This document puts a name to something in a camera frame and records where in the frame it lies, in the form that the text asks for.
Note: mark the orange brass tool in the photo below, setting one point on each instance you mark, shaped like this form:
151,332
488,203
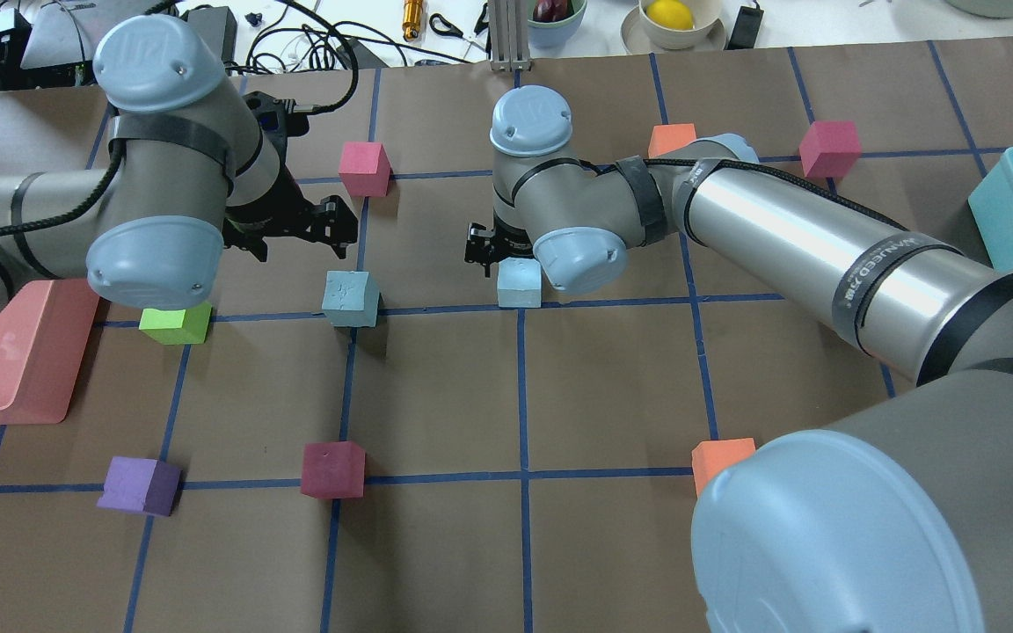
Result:
412,19

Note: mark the pink block far left side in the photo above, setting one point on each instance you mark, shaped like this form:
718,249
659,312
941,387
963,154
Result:
365,169

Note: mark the purple block left side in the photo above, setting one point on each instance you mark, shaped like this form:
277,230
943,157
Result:
140,486

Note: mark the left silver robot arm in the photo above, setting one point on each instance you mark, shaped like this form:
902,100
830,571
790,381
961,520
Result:
192,172

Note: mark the pink plastic tray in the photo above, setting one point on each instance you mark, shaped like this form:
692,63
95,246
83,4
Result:
44,332

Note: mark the beige bowl with lemon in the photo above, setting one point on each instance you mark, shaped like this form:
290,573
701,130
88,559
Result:
707,16

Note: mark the orange block far side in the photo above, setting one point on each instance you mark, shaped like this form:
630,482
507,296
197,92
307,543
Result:
666,138

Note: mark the yellow lemon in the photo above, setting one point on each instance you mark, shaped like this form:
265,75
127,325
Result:
671,14

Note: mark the pink block near teal tray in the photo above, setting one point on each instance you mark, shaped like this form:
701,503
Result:
830,148

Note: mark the aluminium frame post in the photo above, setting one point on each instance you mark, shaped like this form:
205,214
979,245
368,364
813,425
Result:
509,35

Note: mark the blue bowl with fruit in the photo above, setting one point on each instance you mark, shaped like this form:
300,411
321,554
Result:
553,23

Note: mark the light blue block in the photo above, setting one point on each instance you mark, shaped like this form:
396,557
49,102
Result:
519,284
351,299

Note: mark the orange block near arm base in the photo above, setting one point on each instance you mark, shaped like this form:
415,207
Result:
711,457

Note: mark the green block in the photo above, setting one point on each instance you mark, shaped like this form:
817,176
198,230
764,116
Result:
172,327

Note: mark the scissors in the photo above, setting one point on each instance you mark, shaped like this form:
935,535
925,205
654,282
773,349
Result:
442,27

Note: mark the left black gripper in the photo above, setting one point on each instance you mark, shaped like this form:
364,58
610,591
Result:
267,204

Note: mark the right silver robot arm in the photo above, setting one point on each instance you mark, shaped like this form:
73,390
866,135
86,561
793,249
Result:
892,512

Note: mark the pink block near base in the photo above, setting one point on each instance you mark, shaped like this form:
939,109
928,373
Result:
333,470

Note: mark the black power adapter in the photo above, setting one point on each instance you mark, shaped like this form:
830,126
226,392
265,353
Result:
747,25

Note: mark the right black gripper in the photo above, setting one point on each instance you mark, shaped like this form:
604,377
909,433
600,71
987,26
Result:
482,245

